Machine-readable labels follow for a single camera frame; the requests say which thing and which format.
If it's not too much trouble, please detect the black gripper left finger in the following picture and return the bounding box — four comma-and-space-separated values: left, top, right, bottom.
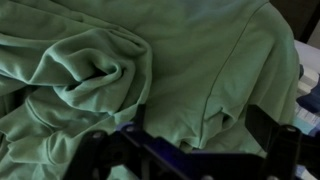
61, 103, 201, 180

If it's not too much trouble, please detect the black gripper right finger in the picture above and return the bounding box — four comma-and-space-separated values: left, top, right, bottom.
199, 105, 320, 180

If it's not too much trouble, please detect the green jersey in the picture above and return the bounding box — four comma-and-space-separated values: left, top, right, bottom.
0, 0, 299, 180

